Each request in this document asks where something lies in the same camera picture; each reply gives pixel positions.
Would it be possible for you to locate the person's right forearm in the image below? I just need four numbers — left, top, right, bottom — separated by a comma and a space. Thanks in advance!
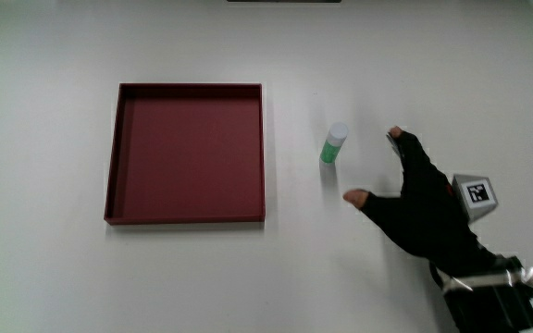
428, 253, 533, 333

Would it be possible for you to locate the green white glue stick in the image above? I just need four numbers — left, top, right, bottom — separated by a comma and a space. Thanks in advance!
319, 121, 350, 165

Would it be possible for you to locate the dark red square tray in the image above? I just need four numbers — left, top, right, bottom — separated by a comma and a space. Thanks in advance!
103, 82, 267, 227

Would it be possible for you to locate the person's right hand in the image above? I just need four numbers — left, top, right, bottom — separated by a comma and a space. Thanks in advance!
342, 126, 500, 279

